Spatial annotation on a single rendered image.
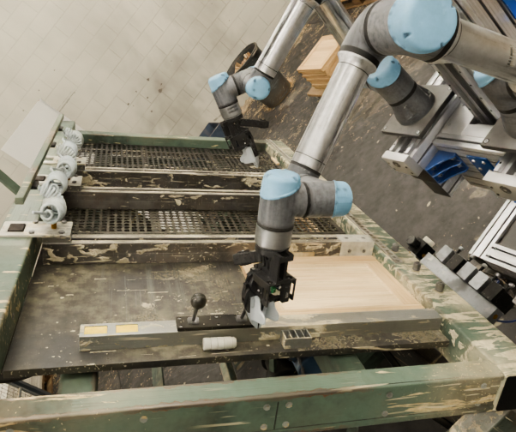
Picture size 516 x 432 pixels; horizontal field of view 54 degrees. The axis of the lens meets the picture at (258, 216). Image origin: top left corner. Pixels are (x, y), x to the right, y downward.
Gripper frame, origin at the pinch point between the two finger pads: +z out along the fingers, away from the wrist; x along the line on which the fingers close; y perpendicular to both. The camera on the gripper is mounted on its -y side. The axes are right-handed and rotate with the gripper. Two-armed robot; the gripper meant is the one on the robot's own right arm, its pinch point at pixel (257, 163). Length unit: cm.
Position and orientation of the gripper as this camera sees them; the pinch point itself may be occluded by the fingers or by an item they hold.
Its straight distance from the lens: 189.9
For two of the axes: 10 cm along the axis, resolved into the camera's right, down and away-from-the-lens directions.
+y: -8.6, 4.6, -2.3
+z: 3.6, 8.6, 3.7
